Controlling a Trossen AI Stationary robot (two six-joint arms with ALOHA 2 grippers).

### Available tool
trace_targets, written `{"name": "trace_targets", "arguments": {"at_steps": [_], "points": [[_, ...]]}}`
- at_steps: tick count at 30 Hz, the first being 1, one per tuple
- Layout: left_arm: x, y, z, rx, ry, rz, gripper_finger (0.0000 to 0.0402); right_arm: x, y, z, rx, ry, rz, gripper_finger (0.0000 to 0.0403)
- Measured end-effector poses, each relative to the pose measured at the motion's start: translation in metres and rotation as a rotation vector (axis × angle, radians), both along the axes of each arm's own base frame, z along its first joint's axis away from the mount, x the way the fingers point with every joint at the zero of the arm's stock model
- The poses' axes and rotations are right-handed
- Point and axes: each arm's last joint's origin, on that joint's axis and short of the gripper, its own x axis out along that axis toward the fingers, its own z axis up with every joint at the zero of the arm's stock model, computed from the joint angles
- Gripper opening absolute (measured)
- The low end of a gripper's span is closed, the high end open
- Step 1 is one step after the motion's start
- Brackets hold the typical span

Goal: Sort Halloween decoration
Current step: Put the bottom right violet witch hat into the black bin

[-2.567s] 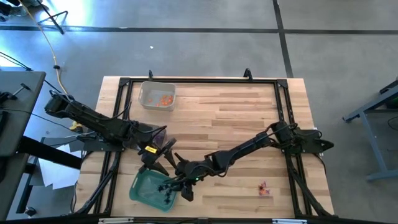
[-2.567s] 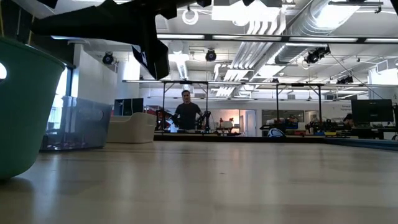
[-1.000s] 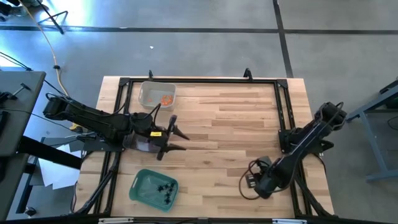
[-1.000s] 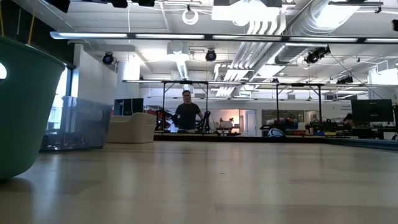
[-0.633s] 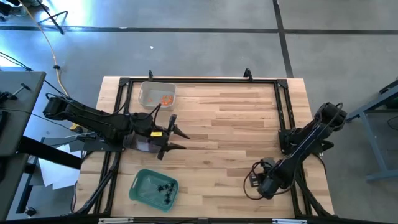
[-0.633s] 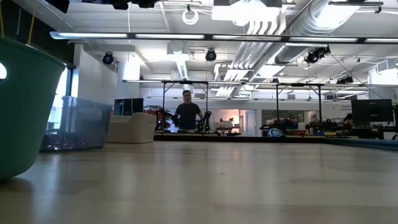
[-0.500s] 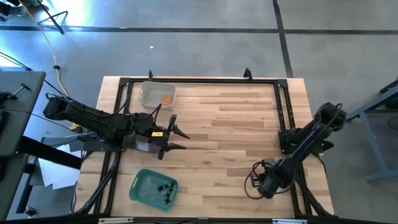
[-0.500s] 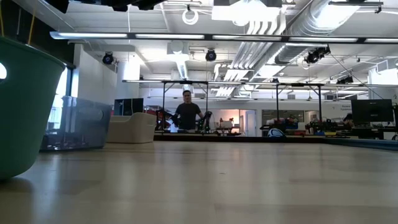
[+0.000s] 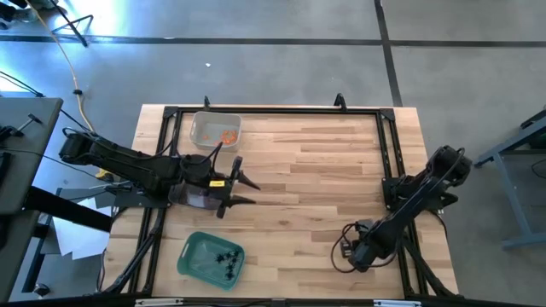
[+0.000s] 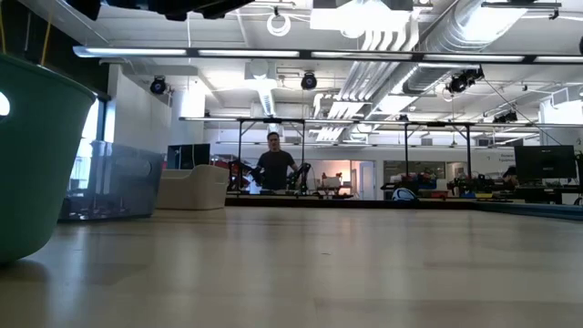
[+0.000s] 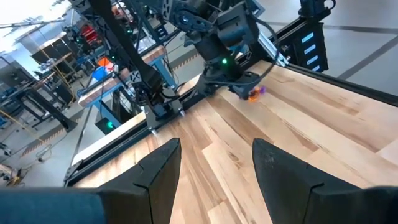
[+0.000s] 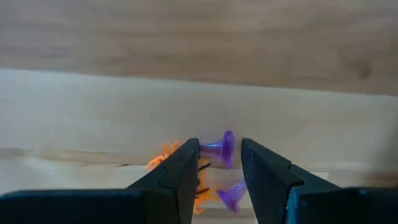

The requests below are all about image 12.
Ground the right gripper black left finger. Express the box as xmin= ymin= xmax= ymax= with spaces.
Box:
xmin=0 ymin=138 xmax=200 ymax=224

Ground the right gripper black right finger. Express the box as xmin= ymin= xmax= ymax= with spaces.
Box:
xmin=241 ymin=138 xmax=398 ymax=224

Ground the purple translucent witch hat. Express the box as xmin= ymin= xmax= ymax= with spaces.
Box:
xmin=215 ymin=180 xmax=248 ymax=214
xmin=200 ymin=129 xmax=236 ymax=170

